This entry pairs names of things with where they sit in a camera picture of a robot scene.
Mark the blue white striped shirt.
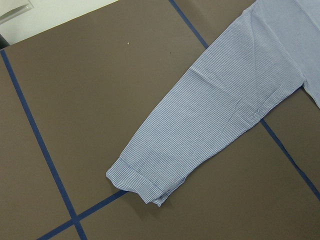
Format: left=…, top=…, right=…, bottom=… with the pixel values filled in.
left=106, top=0, right=320, bottom=206

